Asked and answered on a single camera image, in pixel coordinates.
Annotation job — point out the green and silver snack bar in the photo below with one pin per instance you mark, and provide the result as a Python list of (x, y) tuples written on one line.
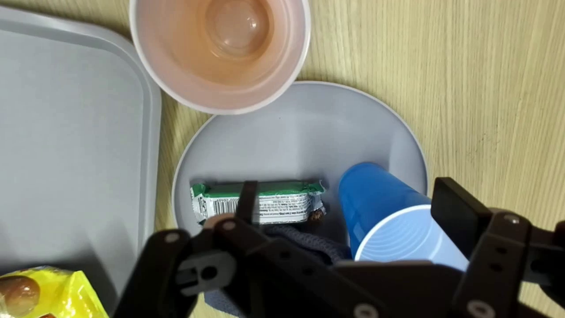
[(282, 203)]

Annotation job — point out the grey cloth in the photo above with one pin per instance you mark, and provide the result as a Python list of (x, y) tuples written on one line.
[(309, 243)]

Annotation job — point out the pink plastic cup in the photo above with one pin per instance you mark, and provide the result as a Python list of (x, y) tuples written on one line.
[(220, 53)]

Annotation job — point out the blue plastic cup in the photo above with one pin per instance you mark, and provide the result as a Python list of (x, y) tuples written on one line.
[(375, 198)]

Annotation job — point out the grey round plate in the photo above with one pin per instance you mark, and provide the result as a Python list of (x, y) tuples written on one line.
[(300, 141)]

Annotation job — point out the grey plastic tray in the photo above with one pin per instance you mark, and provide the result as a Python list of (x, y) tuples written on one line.
[(66, 132)]

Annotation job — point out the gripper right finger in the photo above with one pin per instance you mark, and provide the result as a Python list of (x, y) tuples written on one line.
[(494, 256)]

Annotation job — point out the yellow snack packet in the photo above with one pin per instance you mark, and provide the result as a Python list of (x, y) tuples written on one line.
[(53, 296)]

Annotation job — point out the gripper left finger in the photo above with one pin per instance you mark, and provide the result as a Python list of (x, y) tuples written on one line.
[(265, 260)]

